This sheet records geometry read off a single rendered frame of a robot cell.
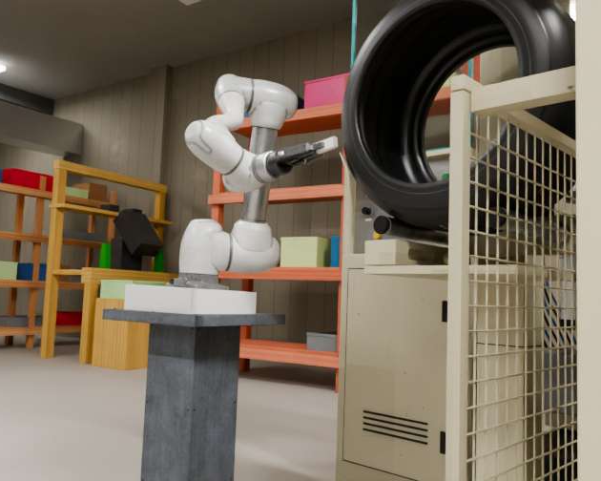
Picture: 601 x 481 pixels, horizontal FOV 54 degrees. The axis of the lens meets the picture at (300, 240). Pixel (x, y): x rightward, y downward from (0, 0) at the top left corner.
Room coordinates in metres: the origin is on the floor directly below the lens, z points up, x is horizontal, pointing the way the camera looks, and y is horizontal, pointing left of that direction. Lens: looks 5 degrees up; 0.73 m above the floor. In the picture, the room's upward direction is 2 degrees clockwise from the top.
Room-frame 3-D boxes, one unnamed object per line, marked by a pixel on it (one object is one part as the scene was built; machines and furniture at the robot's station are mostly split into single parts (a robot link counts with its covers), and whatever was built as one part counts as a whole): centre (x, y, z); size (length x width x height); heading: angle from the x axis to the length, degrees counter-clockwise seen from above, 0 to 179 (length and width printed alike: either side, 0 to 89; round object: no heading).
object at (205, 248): (2.35, 0.38, 0.91); 0.18 x 0.16 x 0.22; 110
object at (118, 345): (6.39, 1.66, 1.01); 1.57 x 1.40 x 2.03; 144
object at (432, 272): (1.41, -0.41, 0.80); 0.37 x 0.36 x 0.02; 46
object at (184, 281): (2.33, 0.41, 0.77); 0.22 x 0.18 x 0.06; 141
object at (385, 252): (1.51, -0.31, 0.84); 0.36 x 0.09 x 0.06; 136
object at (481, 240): (1.54, -0.53, 0.90); 0.40 x 0.03 x 0.10; 46
